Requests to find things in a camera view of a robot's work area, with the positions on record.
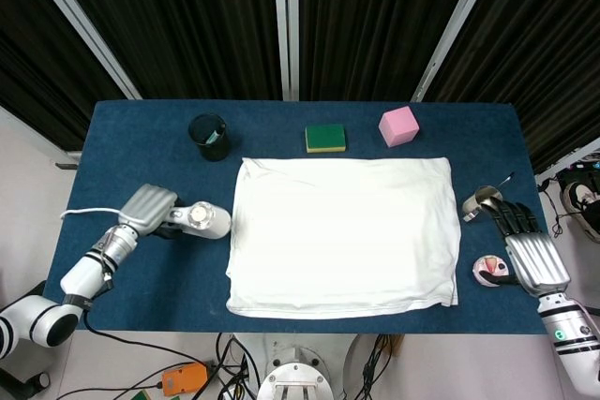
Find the white handheld steamer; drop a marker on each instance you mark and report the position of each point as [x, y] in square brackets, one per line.
[206, 222]

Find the green yellow sponge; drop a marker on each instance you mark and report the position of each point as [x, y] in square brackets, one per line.
[325, 137]

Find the stainless steel cup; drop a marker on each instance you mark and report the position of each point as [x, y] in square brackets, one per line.
[483, 198]

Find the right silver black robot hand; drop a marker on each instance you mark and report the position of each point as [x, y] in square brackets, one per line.
[534, 259]

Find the silver robot base column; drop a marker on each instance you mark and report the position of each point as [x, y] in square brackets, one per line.
[297, 367]

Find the white cloth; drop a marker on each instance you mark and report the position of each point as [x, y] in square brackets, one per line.
[342, 241]

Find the blue table cover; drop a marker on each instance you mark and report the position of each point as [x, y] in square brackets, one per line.
[154, 175]

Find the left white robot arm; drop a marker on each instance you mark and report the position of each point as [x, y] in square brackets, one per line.
[79, 278]

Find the black white shoe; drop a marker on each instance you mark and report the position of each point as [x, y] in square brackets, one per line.
[583, 208]

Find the orange device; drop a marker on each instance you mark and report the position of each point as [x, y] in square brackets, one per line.
[185, 379]

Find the pink foam cube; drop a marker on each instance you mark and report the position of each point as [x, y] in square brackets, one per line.
[398, 128]

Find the black mesh pen holder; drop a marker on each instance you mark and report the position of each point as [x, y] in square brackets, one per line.
[213, 149]

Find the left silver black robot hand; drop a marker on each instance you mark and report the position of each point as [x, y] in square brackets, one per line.
[147, 208]

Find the black curtain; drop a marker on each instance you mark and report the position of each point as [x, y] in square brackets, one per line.
[197, 20]

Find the pink toy cake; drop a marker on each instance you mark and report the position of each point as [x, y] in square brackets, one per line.
[487, 269]

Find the white frame post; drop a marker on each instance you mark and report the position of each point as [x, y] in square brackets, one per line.
[79, 20]
[287, 20]
[461, 20]

